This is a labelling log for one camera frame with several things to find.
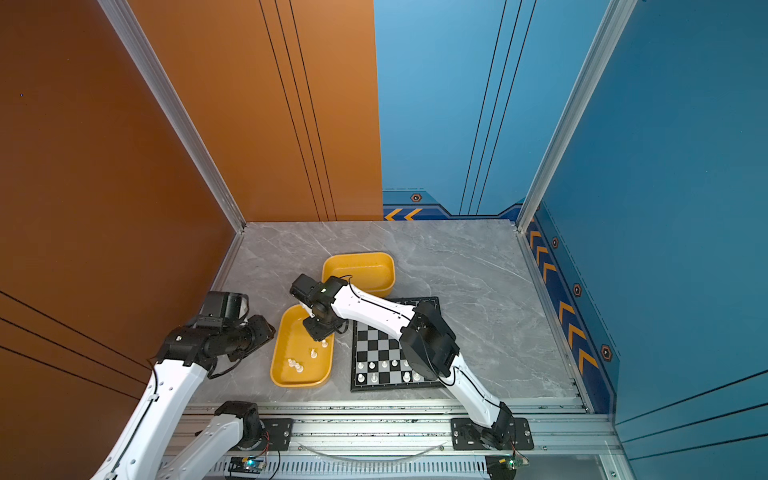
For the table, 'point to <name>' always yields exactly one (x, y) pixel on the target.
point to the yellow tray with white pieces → (297, 358)
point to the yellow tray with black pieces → (371, 273)
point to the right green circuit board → (504, 467)
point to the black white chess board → (377, 359)
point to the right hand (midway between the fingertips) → (317, 334)
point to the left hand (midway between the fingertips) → (270, 329)
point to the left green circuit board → (249, 465)
